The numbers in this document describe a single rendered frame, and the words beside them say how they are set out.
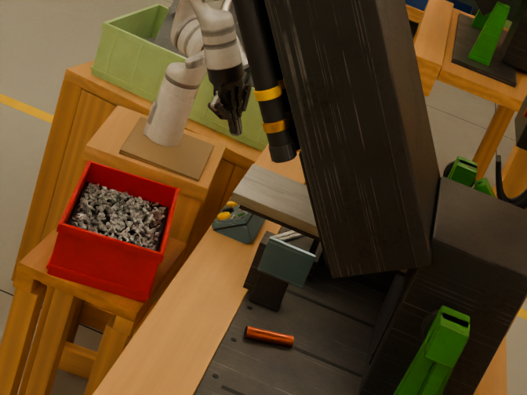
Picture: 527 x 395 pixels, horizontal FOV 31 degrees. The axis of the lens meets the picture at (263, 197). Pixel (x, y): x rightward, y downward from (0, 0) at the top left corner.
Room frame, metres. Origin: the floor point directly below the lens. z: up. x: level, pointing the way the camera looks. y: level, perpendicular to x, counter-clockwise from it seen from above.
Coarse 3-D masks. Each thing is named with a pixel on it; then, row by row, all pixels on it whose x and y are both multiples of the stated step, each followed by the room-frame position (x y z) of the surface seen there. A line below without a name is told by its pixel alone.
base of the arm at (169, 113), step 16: (160, 96) 2.27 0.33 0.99; (176, 96) 2.25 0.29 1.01; (192, 96) 2.27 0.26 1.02; (160, 112) 2.26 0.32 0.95; (176, 112) 2.26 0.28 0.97; (144, 128) 2.28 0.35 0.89; (160, 128) 2.26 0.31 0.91; (176, 128) 2.27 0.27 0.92; (160, 144) 2.26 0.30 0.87; (176, 144) 2.29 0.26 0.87
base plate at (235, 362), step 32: (288, 288) 1.73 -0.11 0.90; (320, 288) 1.78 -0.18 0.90; (352, 288) 1.83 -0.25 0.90; (256, 320) 1.57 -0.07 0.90; (288, 320) 1.61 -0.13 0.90; (320, 320) 1.65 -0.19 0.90; (352, 320) 1.70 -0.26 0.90; (224, 352) 1.43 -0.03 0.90; (256, 352) 1.47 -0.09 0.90; (288, 352) 1.50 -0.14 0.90; (320, 352) 1.54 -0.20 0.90; (352, 352) 1.58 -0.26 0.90; (224, 384) 1.34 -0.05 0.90; (256, 384) 1.37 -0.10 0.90; (288, 384) 1.41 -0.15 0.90; (320, 384) 1.44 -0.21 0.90; (352, 384) 1.48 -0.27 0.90
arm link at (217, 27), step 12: (192, 0) 1.89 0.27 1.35; (204, 0) 1.91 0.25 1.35; (204, 12) 1.90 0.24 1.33; (216, 12) 1.92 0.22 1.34; (228, 12) 1.93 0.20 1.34; (204, 24) 1.90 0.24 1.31; (216, 24) 1.89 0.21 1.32; (228, 24) 1.91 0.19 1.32; (204, 36) 1.90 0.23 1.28; (216, 36) 1.89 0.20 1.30; (228, 36) 1.90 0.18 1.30
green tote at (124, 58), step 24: (120, 24) 2.87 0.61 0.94; (144, 24) 3.07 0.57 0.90; (120, 48) 2.75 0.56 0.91; (144, 48) 2.74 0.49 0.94; (96, 72) 2.76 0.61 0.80; (120, 72) 2.74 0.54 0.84; (144, 72) 2.73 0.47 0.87; (144, 96) 2.73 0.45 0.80; (216, 120) 2.69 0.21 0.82; (264, 144) 2.66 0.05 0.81
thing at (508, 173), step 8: (512, 152) 2.41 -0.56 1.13; (520, 152) 2.34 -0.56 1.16; (512, 160) 2.35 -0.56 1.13; (520, 160) 2.34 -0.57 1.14; (504, 168) 2.41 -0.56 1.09; (512, 168) 2.34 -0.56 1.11; (520, 168) 2.34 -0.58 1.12; (504, 176) 2.35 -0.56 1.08; (512, 176) 2.34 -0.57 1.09; (520, 176) 2.34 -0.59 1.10; (504, 184) 2.34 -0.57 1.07; (512, 184) 2.34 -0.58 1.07; (520, 184) 2.34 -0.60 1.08; (504, 192) 2.34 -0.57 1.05; (512, 192) 2.34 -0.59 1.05; (520, 192) 2.34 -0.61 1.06; (504, 336) 1.91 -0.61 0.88
